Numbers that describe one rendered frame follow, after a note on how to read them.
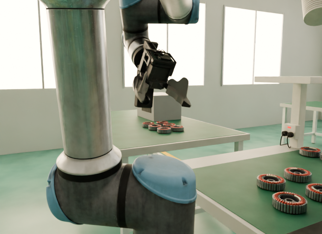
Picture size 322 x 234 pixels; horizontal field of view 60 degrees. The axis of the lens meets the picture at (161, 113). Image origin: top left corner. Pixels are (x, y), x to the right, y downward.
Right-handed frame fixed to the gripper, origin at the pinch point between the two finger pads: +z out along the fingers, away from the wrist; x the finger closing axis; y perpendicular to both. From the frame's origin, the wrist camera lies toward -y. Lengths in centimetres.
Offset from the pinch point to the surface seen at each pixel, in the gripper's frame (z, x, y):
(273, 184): -4, 63, -35
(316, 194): 7, 70, -28
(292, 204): 10, 54, -28
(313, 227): 21, 50, -24
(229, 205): 1, 40, -39
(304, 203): 11, 59, -27
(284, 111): -226, 347, -138
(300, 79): -46, 95, -6
